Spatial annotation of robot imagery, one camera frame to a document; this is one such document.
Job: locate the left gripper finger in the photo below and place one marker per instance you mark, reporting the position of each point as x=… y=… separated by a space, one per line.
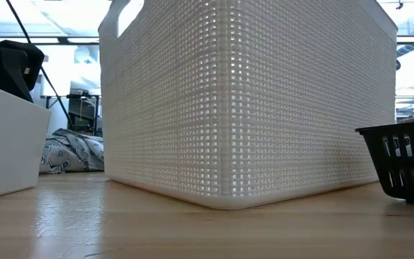
x=9 y=68
x=36 y=59

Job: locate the black desk with equipment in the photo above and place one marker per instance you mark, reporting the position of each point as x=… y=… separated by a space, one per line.
x=83 y=111

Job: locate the small white plastic bin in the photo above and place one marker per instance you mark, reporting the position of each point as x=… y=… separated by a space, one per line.
x=9 y=144

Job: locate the grey patterned cloth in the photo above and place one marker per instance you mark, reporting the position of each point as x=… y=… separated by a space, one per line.
x=74 y=151

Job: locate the thin black diagonal rod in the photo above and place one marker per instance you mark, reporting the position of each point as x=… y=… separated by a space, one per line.
x=54 y=93

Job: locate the large white woven basket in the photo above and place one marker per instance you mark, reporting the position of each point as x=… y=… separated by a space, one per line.
x=246 y=108

